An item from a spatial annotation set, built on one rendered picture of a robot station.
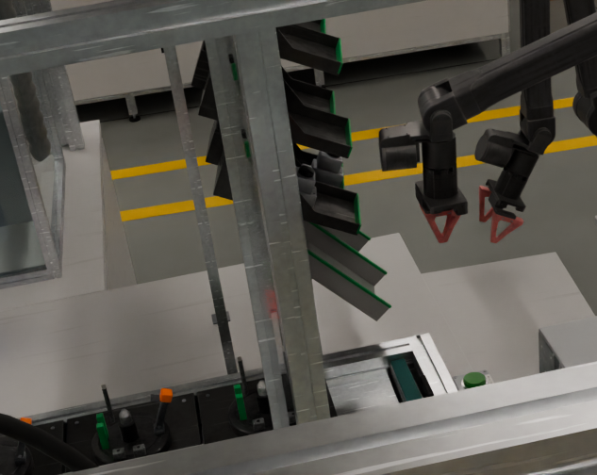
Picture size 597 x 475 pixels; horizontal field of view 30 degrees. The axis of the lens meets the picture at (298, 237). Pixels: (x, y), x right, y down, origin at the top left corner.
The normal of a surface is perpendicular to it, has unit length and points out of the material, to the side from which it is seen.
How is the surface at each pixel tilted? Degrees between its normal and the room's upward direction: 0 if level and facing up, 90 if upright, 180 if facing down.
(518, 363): 0
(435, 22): 90
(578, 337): 0
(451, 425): 90
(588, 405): 0
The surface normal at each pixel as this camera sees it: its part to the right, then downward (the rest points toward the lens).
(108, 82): 0.10, 0.47
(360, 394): -0.13, -0.87
